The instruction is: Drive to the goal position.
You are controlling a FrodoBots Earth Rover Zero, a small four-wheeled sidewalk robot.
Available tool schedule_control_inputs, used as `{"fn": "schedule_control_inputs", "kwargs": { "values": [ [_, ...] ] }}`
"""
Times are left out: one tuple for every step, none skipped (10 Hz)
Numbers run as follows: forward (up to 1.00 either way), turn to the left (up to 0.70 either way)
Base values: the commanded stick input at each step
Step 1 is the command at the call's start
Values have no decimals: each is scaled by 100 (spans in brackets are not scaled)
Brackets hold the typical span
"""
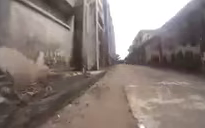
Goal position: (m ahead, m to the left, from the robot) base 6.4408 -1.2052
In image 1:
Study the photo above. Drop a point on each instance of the distant trees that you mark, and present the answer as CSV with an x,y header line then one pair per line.
x,y
117,58

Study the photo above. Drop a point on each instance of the grey pole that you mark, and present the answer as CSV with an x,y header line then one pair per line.
x,y
97,36

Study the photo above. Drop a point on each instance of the brown dirt road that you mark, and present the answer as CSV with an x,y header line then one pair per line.
x,y
116,100

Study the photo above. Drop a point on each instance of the grey concrete building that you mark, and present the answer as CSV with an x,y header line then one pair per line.
x,y
40,30

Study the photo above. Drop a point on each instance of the robot's own part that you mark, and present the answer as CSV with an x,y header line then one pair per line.
x,y
141,126

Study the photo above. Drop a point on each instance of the row of weathered buildings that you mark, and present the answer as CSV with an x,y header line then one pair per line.
x,y
180,43

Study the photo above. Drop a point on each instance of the rubble strip beside road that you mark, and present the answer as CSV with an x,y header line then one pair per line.
x,y
26,96

